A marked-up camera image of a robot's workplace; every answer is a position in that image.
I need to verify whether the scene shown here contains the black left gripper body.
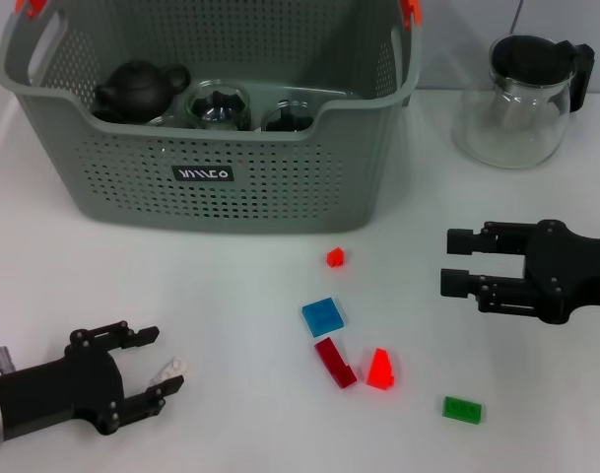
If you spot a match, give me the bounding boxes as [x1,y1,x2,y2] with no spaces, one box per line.
[0,339,126,442]

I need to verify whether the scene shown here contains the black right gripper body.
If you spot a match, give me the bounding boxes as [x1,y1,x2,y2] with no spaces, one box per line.
[523,219,600,325]

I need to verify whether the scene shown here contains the white toy brick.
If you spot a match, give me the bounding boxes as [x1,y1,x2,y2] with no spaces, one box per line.
[149,357,190,385]

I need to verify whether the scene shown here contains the green two-stud brick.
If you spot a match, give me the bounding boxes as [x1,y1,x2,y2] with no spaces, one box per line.
[441,395,483,424]

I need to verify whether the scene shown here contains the bright red wedge brick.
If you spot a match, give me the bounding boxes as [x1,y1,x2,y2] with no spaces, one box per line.
[366,347,397,390]

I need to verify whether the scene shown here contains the dark red long brick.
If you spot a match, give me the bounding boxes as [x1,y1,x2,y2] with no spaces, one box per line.
[313,337,359,390]

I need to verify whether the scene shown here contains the glass teacup black holder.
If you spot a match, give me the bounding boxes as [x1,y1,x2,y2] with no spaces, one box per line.
[258,100,316,133]
[184,80,251,133]
[144,113,187,128]

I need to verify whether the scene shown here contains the grey perforated plastic storage bin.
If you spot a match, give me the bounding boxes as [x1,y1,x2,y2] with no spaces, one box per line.
[0,0,424,236]

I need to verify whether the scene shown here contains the glass pitcher black lid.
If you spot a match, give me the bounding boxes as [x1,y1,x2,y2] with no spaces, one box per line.
[450,33,597,171]

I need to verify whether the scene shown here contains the blue square four-stud brick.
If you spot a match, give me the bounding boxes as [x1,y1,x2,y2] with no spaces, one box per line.
[300,297,346,339]

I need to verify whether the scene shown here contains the black ceramic teapot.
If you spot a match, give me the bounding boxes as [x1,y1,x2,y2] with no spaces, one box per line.
[93,59,192,124]

